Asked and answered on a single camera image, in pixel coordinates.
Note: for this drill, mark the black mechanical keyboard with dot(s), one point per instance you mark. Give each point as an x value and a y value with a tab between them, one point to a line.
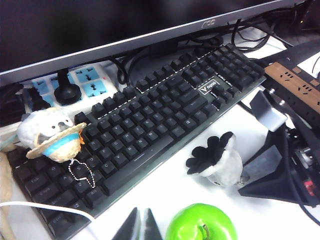
150	120

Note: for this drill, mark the white power strip blue sockets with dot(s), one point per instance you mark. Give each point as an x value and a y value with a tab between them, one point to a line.
90	75

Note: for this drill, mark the grey and black octopus plush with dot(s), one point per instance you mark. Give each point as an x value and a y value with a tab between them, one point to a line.
225	165

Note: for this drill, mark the black flat device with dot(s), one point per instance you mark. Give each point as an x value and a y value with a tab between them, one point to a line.
295	53

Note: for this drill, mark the black computer monitor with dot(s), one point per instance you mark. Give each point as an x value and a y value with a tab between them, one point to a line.
100	25

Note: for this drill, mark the black round plug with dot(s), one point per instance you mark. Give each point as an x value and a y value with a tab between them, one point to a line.
67	92

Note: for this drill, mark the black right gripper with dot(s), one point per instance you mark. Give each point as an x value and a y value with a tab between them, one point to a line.
302	155

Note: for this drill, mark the green apple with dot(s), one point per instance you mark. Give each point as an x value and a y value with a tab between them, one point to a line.
190	225

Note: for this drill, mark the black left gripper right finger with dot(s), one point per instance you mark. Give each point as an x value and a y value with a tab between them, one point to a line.
151	230

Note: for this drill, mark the black wood-top power strip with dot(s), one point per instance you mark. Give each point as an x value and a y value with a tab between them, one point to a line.
300	87

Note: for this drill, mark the black power adapter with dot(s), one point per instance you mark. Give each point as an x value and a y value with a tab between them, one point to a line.
37	98

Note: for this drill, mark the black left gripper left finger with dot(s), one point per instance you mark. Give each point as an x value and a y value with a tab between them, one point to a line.
130	230

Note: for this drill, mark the seal plush with straw hat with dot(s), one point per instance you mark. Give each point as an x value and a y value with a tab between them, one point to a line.
42	127

